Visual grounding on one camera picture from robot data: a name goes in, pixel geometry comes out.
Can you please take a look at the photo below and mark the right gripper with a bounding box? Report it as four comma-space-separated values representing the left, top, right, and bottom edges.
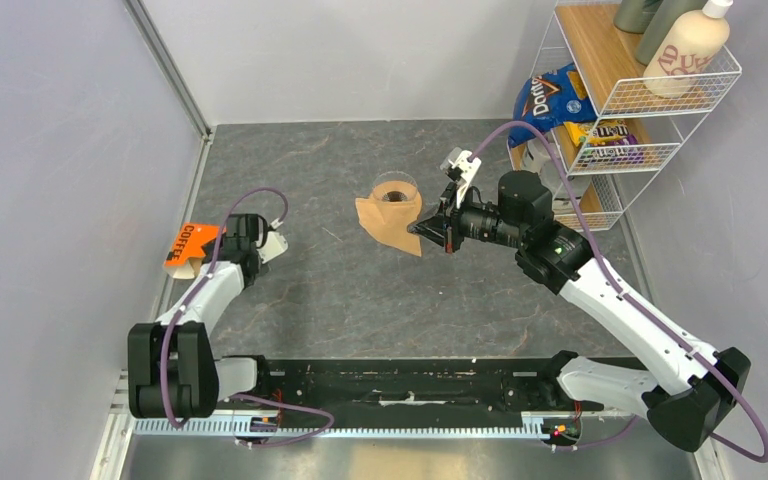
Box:
409, 180, 526, 253

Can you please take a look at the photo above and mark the single brown paper filter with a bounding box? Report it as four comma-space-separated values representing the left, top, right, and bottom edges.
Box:
355, 194, 422, 257

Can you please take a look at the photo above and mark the clear glass dripper cone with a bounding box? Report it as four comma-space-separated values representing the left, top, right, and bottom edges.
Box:
371, 171, 419, 203

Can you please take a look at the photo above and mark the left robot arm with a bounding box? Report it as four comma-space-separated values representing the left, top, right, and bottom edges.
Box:
127, 214, 277, 424

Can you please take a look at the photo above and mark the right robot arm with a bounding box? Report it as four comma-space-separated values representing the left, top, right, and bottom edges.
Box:
408, 171, 751, 452

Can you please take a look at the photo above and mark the orange coffee filter box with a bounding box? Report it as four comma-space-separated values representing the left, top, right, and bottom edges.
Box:
163, 223, 225, 280

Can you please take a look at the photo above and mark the blue doritos chip bag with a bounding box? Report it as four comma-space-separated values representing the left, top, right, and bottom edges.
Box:
512, 63, 597, 133

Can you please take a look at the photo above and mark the yellow m&m candy bag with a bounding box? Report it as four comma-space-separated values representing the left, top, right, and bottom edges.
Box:
563, 119, 644, 164

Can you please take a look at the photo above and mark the green pump bottle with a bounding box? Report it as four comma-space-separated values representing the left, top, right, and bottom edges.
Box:
613, 0, 662, 34
634, 0, 706, 65

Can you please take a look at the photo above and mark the cream pump lotion bottle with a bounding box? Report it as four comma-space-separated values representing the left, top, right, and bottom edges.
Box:
643, 0, 733, 99

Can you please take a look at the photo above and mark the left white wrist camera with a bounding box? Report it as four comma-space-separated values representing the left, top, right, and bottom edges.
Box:
257, 226, 289, 264

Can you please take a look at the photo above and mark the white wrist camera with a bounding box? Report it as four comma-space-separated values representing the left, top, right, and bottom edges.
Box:
257, 226, 289, 264
440, 147, 482, 209

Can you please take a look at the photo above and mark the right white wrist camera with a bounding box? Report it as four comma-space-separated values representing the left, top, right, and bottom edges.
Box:
440, 147, 482, 209

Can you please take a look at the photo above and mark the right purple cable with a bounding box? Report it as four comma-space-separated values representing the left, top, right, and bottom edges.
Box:
468, 120, 768, 464

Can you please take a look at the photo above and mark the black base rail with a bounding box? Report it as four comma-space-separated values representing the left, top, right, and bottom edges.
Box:
253, 358, 574, 429

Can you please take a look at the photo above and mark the white wire shelf rack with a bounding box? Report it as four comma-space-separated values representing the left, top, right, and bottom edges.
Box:
521, 1, 742, 231

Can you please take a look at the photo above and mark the white cable duct strip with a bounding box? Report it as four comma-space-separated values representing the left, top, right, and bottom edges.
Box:
133, 409, 558, 440

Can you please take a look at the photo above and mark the aluminium frame post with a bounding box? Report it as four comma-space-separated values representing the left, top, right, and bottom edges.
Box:
122, 0, 213, 139

